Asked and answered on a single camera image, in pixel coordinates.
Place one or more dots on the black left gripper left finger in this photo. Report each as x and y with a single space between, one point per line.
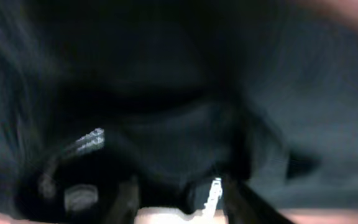
124 209

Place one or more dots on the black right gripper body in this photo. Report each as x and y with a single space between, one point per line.
73 177

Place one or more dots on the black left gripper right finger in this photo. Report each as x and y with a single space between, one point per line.
243 206

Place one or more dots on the dark teal t-shirt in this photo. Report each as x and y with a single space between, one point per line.
264 90

